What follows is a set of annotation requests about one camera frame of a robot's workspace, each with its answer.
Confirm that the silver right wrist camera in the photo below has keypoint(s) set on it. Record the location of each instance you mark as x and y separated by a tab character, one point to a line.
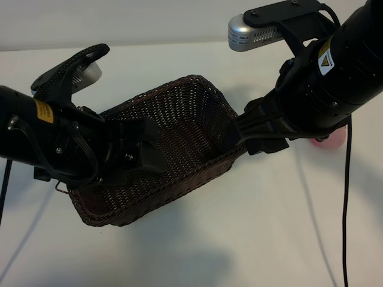
242	30

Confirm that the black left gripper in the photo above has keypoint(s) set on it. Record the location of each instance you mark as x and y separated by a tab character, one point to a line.
116	155

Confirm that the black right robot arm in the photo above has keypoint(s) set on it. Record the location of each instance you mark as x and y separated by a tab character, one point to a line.
344	74

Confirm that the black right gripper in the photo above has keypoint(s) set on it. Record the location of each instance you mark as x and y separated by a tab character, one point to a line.
290	134

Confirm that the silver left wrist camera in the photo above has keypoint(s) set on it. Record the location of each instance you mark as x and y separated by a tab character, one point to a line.
91	74

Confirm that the brown wicker basket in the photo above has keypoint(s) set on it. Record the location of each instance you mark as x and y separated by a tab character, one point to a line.
185	119

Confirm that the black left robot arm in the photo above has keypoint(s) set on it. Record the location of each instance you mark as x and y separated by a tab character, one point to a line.
24	134

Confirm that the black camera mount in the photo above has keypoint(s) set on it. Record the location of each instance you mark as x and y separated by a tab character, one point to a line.
284	12
60	77

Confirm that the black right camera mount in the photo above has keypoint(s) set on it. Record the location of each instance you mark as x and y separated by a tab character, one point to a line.
284	12

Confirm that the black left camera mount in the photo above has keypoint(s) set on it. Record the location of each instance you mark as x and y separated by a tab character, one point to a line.
60	77

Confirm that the pink peach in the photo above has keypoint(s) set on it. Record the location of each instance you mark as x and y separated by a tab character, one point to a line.
332	140

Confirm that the yellow warning label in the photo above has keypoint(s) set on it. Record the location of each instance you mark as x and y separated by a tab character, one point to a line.
43	110

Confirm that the white triangle warning label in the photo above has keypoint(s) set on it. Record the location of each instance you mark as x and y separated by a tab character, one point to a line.
325	62

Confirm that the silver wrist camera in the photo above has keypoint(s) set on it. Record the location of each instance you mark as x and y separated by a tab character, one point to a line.
91	74
242	30

